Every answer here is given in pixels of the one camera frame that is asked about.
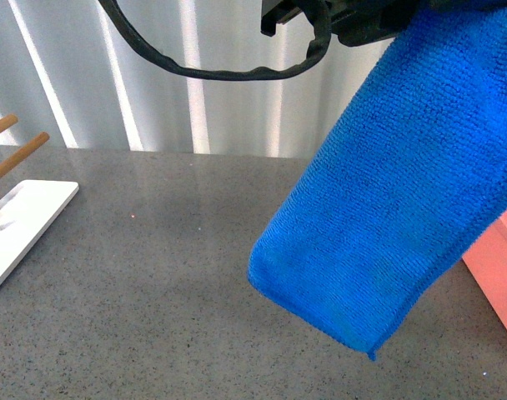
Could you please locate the black cable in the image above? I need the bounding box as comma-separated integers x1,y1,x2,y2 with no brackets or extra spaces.
97,0,333,83

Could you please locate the blue microfiber cloth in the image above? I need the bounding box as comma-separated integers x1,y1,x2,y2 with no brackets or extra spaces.
248,1,507,356

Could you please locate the wooden rod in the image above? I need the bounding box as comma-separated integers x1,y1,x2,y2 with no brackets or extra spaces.
0,114,18,133
0,132,50,179

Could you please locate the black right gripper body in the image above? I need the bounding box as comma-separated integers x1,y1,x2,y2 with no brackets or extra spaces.
260,0,419,47

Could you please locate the white pleated curtain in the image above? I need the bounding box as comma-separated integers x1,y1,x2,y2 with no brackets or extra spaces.
0,1,388,158

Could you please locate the wooden rod far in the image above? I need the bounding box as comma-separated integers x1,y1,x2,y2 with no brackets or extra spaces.
0,114,18,133

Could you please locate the white rack base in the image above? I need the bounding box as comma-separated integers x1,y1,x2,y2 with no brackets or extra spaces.
0,180,79,286

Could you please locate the wooden rod near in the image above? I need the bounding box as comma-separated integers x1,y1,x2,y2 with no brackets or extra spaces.
0,132,50,179

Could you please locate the pink plastic tray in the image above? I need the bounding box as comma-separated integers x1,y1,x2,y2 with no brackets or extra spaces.
463,210,507,330

